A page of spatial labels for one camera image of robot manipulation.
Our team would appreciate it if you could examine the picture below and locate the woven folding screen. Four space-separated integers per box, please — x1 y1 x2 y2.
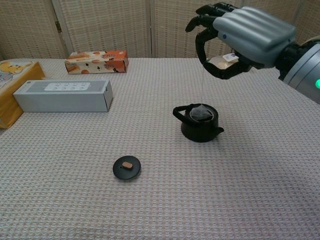
0 0 320 61

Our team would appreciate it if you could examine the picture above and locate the orange snack box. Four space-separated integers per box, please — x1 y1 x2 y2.
64 49 130 75

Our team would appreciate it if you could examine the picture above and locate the tea bag with string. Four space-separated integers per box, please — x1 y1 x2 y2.
190 32 213 123

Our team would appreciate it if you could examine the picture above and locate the woven pink tablecloth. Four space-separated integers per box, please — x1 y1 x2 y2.
0 57 320 240

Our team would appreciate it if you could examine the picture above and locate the black teapot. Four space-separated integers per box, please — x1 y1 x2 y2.
172 102 225 143

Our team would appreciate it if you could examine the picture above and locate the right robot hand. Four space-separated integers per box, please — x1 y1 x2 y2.
185 2 297 81

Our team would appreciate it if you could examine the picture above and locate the grey power strip box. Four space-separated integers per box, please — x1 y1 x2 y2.
12 79 114 113

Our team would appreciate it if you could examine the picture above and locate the bagged bread roll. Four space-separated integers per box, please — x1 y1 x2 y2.
208 53 241 71

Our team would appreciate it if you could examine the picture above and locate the yellow cat tissue box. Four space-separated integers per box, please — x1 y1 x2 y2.
0 60 47 130

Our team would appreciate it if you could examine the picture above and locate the black teapot lid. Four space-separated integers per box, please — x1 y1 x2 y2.
112 155 142 181

